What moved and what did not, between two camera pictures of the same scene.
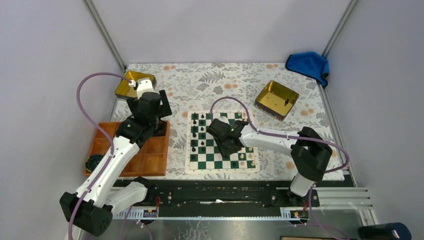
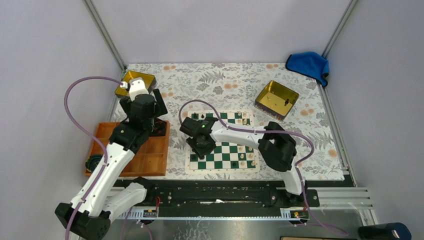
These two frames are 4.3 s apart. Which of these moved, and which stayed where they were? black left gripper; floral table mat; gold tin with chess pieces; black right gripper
Moved: black right gripper
Stayed: gold tin with chess pieces; floral table mat; black left gripper
